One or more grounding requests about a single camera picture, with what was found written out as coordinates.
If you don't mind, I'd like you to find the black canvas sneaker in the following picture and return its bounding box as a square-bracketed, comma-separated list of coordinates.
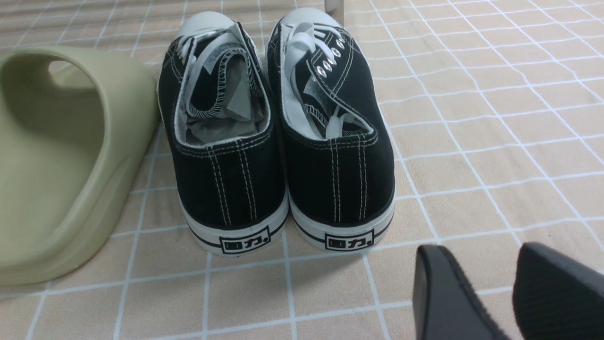
[157, 11, 289, 257]
[265, 7, 395, 253]

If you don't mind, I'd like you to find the right green foam slide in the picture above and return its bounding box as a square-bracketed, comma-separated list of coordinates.
[0, 46, 159, 286]

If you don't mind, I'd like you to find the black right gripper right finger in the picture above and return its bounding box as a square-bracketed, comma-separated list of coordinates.
[512, 242, 604, 340]

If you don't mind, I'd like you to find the left black canvas sneaker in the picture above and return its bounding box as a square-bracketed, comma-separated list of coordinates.
[157, 11, 289, 257]

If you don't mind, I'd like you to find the right black canvas sneaker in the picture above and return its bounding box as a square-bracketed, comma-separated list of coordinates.
[265, 7, 395, 253]

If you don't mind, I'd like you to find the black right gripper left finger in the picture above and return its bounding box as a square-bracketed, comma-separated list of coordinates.
[412, 245, 509, 340]

